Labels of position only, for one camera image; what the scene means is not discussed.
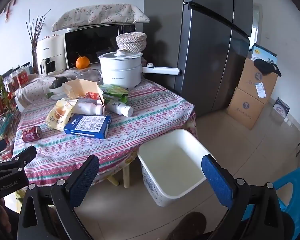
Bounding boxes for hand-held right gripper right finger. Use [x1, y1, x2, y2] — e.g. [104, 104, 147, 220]
[201, 154, 287, 240]

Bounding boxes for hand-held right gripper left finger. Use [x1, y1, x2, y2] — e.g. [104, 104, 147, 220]
[17, 155, 100, 240]

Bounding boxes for red drink can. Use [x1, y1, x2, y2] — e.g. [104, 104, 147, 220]
[21, 125, 42, 143]

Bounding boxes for white plastic bin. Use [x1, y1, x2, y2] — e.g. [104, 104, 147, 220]
[137, 129, 218, 207]

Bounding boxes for blue carton box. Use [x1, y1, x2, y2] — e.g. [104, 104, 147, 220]
[63, 114, 112, 140]

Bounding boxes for yellow snack packet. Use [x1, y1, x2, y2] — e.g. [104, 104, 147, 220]
[45, 98, 78, 131]

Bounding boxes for plain white plastic bottle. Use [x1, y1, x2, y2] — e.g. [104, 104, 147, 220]
[74, 99, 105, 115]

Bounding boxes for white bottle with green label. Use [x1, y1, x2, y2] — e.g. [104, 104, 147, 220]
[105, 98, 134, 117]

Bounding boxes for brown paper bag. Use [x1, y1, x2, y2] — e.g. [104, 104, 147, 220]
[62, 78, 105, 105]

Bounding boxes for green snack bag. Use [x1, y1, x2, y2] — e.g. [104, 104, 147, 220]
[99, 84, 129, 103]

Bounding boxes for white table leg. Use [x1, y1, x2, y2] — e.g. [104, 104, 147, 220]
[107, 164, 131, 189]

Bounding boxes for brown slipper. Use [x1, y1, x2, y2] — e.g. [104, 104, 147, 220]
[165, 211, 207, 240]

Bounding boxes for patterned striped tablecloth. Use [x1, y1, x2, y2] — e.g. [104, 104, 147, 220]
[12, 76, 198, 188]

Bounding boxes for small floral cloth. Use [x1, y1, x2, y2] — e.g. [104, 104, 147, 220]
[14, 76, 65, 111]

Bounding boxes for red label packet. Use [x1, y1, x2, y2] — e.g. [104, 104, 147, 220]
[14, 70, 29, 88]

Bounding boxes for blue plastic chair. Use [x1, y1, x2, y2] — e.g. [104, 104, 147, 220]
[240, 161, 300, 240]

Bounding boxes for white bowl with dark object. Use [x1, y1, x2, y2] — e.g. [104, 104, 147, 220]
[49, 77, 69, 90]

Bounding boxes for small blue white box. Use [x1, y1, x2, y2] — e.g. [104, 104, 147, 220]
[272, 97, 290, 118]

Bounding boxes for glass jar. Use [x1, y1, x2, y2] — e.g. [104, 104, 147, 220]
[74, 66, 103, 83]

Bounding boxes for white countertop appliance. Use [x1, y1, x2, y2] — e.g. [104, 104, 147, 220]
[36, 34, 67, 77]

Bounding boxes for orange tangerine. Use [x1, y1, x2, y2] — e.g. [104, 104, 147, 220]
[75, 52, 90, 69]

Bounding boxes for white electric cooking pot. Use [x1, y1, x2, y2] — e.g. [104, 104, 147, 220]
[98, 49, 182, 89]

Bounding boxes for dried branches in vase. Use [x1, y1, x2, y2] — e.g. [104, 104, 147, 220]
[25, 9, 52, 74]

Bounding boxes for black cap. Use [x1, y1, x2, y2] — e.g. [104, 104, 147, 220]
[254, 58, 282, 77]

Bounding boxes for grey refrigerator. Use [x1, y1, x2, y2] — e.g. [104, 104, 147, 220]
[143, 0, 254, 117]

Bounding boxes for blue and white printed box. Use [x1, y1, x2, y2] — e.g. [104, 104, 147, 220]
[250, 43, 278, 64]

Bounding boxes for woven rope coaster stack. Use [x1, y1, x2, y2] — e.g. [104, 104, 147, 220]
[116, 32, 147, 53]

